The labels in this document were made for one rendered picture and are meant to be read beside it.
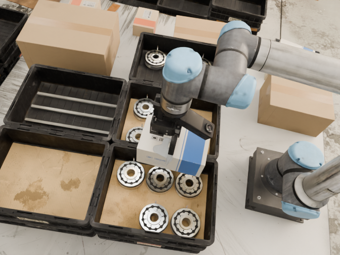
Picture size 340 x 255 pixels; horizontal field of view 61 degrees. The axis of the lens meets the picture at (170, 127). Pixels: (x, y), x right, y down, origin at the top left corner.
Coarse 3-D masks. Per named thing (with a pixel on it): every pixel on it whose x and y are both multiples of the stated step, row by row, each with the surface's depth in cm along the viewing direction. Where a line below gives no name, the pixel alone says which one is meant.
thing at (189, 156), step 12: (144, 132) 85; (144, 144) 83; (156, 144) 83; (168, 144) 84; (180, 144) 84; (192, 144) 84; (204, 144) 85; (144, 156) 85; (156, 156) 83; (180, 156) 82; (192, 156) 82; (204, 156) 83; (168, 168) 89; (180, 168) 87; (192, 168) 85
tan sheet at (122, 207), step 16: (112, 176) 109; (176, 176) 111; (112, 192) 106; (128, 192) 106; (144, 192) 107; (176, 192) 108; (112, 208) 103; (128, 208) 103; (176, 208) 105; (192, 208) 106; (112, 224) 100; (128, 224) 100
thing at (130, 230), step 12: (120, 144) 105; (108, 156) 102; (216, 168) 104; (216, 180) 102; (216, 192) 99; (96, 204) 94; (216, 204) 97; (96, 228) 91; (108, 228) 90; (120, 228) 91; (132, 228) 90; (180, 240) 90; (192, 240) 90; (204, 240) 91
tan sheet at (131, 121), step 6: (132, 102) 127; (132, 108) 125; (132, 114) 124; (204, 114) 128; (210, 114) 128; (126, 120) 122; (132, 120) 122; (138, 120) 122; (210, 120) 126; (126, 126) 120; (132, 126) 121; (126, 132) 119; (138, 138) 118
